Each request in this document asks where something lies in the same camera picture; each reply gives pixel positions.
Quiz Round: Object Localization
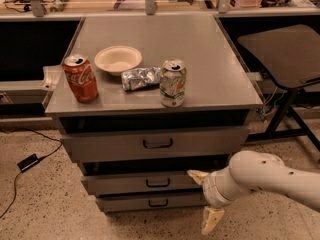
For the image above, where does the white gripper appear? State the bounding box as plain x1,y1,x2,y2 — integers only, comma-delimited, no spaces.
187,169,241,235

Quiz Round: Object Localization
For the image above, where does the grey drawer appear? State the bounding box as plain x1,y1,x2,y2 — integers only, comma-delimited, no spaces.
81,171,199,196
96,189,207,213
62,126,249,163

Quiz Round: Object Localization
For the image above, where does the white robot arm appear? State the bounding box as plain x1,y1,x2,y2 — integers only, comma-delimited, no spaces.
187,151,320,235

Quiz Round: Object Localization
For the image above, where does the grey bottom drawer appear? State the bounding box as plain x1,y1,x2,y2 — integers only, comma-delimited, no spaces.
96,189,207,213

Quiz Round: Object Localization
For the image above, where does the grey drawer cabinet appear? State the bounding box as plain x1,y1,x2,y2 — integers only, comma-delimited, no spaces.
46,13,261,199

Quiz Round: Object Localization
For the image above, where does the grey top drawer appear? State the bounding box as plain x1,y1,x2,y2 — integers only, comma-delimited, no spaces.
62,126,249,163

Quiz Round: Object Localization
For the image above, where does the white green soda can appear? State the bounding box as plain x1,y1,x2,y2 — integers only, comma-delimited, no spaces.
159,58,187,107

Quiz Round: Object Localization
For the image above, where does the silver crumpled chip bag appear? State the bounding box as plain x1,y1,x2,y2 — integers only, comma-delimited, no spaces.
121,67,160,91

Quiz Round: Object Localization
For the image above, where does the white paper bowl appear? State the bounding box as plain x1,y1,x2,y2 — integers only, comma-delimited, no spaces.
94,46,142,76

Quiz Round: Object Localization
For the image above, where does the black chair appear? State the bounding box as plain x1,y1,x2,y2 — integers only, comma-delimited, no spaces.
238,24,320,150

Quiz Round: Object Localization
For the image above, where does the red cola can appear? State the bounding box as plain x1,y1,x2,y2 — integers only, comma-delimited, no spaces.
63,54,98,103

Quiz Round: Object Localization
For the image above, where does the black power adapter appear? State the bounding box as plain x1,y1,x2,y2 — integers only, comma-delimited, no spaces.
17,154,39,172

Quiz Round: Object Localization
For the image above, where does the grey side bin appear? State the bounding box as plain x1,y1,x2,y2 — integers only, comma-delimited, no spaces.
0,65,63,118

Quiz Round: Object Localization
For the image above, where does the black floor cable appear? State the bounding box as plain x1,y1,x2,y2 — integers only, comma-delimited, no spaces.
0,127,64,220

